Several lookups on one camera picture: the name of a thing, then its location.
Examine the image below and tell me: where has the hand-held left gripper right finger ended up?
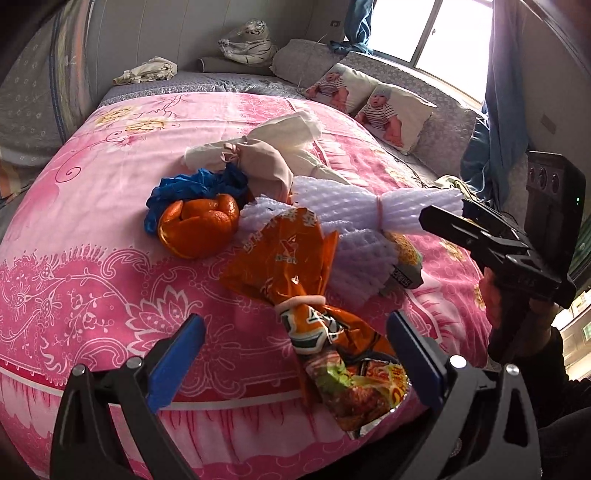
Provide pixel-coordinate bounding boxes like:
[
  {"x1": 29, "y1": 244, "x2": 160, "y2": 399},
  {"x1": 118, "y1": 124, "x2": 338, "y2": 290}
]
[{"x1": 387, "y1": 310, "x2": 543, "y2": 480}]

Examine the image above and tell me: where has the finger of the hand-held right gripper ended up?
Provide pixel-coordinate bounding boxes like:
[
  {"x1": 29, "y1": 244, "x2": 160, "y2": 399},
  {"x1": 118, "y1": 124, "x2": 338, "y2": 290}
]
[
  {"x1": 419, "y1": 205, "x2": 509, "y2": 262},
  {"x1": 462, "y1": 196, "x2": 525, "y2": 239}
]

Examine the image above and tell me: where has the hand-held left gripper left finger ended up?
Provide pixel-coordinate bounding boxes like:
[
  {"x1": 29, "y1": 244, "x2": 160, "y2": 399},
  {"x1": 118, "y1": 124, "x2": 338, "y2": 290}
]
[{"x1": 50, "y1": 314, "x2": 206, "y2": 480}]

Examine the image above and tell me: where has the purple foam fruit net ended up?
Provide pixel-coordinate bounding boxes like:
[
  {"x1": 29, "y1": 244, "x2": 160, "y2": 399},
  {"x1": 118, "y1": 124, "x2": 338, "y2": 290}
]
[{"x1": 292, "y1": 175, "x2": 465, "y2": 234}]

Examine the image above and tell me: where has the orange noodle packet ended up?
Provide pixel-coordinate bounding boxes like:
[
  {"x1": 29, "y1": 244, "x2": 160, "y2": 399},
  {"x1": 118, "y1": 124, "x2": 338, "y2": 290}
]
[{"x1": 221, "y1": 208, "x2": 411, "y2": 440}]

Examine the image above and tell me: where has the blue rubber glove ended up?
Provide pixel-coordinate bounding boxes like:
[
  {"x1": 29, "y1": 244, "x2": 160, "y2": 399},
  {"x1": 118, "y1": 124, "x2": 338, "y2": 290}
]
[{"x1": 144, "y1": 164, "x2": 250, "y2": 236}]

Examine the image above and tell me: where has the person's right forearm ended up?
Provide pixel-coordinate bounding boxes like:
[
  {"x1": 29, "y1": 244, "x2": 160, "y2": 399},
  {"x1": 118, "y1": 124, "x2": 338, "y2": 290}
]
[{"x1": 519, "y1": 318, "x2": 591, "y2": 480}]

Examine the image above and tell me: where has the person's right hand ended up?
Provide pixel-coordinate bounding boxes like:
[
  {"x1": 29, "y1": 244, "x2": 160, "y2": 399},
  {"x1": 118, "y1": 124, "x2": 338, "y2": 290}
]
[{"x1": 477, "y1": 269, "x2": 503, "y2": 326}]

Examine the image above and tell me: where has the white foam fruit net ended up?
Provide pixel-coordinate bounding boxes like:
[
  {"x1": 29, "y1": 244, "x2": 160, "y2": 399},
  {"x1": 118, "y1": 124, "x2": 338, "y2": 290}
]
[{"x1": 239, "y1": 196, "x2": 398, "y2": 305}]

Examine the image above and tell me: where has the grey padded bed surround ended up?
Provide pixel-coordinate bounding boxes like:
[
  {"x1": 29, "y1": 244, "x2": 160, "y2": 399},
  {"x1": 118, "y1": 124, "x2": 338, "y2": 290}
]
[{"x1": 346, "y1": 50, "x2": 482, "y2": 178}]

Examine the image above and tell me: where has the long blue curtain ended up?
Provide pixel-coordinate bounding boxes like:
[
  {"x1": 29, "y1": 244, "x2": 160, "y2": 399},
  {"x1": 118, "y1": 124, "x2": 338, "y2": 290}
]
[{"x1": 459, "y1": 0, "x2": 532, "y2": 208}]

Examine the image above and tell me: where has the tangerine peel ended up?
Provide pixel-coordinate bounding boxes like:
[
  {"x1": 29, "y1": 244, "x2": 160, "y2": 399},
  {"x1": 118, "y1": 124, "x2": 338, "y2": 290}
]
[{"x1": 157, "y1": 193, "x2": 241, "y2": 259}]

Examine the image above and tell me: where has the baby print pillow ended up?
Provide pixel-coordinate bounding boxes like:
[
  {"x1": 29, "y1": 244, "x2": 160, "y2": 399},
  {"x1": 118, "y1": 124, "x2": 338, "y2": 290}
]
[
  {"x1": 305, "y1": 62, "x2": 380, "y2": 114},
  {"x1": 355, "y1": 83, "x2": 437, "y2": 156}
]

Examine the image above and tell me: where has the pink floral blanket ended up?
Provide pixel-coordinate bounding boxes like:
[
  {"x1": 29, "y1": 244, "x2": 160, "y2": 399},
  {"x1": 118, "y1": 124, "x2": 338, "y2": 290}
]
[{"x1": 0, "y1": 90, "x2": 491, "y2": 480}]

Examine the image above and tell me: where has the beige crumpled bag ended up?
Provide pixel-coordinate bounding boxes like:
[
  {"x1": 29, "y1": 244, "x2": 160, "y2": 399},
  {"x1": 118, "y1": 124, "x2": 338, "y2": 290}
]
[{"x1": 185, "y1": 110, "x2": 352, "y2": 186}]

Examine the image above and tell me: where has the window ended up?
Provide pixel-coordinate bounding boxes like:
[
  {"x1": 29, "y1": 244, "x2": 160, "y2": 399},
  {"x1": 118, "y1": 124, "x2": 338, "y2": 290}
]
[{"x1": 369, "y1": 0, "x2": 498, "y2": 105}]

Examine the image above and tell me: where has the grey cushion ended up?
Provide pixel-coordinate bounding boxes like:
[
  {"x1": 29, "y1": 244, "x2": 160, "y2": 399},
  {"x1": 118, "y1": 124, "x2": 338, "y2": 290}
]
[{"x1": 270, "y1": 38, "x2": 352, "y2": 92}]

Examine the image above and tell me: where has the knotted blue curtain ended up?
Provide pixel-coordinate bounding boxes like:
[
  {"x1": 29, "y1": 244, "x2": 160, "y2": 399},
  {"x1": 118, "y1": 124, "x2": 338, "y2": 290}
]
[{"x1": 329, "y1": 0, "x2": 376, "y2": 56}]

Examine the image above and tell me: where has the white tiger plush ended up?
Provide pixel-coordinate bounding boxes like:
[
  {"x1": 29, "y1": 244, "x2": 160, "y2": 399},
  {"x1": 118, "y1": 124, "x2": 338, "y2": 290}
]
[{"x1": 218, "y1": 18, "x2": 279, "y2": 65}]

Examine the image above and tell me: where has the grey bolster pillow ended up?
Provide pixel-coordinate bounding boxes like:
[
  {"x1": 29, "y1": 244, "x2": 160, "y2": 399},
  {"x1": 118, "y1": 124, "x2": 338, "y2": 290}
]
[{"x1": 198, "y1": 56, "x2": 274, "y2": 77}]

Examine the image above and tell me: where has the crumpled cream cloth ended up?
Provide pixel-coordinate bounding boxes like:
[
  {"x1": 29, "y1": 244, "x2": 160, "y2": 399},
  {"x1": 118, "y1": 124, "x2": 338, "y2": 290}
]
[{"x1": 113, "y1": 56, "x2": 178, "y2": 86}]

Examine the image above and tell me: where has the patterned fabric wardrobe cover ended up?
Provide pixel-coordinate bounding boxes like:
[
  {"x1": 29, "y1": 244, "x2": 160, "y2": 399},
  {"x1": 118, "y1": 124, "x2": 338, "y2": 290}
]
[{"x1": 0, "y1": 9, "x2": 99, "y2": 168}]

